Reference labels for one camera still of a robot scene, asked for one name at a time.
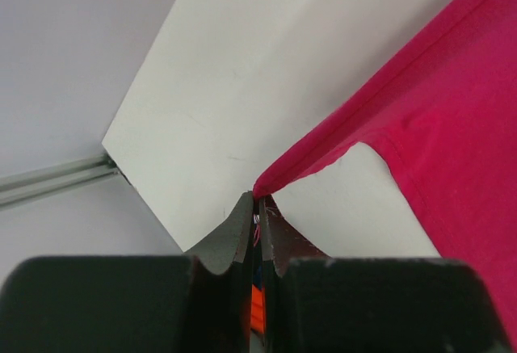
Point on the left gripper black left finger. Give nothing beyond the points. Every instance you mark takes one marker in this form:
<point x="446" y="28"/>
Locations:
<point x="194" y="302"/>

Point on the orange t shirt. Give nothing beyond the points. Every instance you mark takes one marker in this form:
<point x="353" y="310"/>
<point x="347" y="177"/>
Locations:
<point x="257" y="322"/>

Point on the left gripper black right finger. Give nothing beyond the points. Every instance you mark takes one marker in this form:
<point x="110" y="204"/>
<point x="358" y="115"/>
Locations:
<point x="316" y="303"/>

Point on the pink t shirt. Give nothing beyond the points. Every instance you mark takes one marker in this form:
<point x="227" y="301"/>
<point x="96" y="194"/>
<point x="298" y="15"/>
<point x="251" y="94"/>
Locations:
<point x="442" y="114"/>

